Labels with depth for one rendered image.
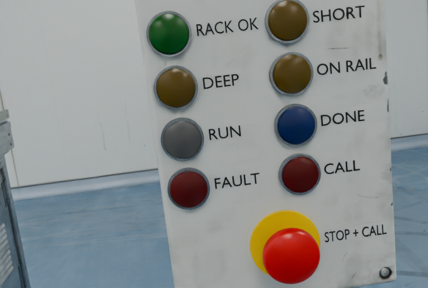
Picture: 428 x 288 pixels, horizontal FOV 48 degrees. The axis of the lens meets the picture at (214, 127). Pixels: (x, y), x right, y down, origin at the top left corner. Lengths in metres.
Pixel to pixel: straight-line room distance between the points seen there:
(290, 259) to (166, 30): 0.17
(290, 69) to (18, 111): 3.87
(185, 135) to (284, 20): 0.10
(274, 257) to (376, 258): 0.09
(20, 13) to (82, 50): 0.54
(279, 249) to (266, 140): 0.08
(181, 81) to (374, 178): 0.16
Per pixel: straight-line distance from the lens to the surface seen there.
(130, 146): 4.03
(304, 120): 0.34
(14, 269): 1.98
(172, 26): 0.32
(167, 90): 0.32
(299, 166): 0.34
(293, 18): 0.33
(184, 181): 0.33
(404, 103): 4.41
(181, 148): 0.33
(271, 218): 0.35
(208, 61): 0.33
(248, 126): 0.34
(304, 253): 0.34
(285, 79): 0.33
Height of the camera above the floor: 1.12
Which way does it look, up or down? 11 degrees down
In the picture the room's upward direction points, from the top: 7 degrees counter-clockwise
